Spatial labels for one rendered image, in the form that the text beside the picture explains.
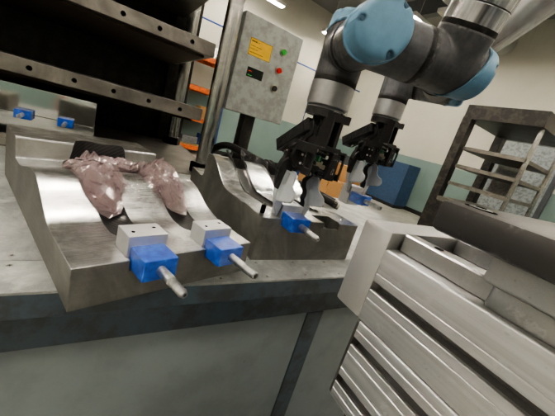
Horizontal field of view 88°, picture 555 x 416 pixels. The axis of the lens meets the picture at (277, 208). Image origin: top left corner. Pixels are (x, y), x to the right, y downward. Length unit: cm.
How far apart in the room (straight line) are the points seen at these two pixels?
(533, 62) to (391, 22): 746
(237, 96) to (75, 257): 112
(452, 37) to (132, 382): 73
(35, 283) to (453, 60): 60
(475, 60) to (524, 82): 726
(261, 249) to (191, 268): 17
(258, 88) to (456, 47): 106
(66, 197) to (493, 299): 50
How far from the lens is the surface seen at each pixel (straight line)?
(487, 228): 19
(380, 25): 42
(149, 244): 40
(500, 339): 24
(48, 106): 125
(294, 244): 61
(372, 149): 81
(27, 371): 59
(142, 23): 127
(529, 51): 798
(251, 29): 144
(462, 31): 49
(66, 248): 42
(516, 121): 464
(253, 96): 143
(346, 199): 84
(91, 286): 40
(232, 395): 78
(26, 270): 49
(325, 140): 50
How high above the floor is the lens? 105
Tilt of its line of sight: 15 degrees down
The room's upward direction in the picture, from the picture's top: 16 degrees clockwise
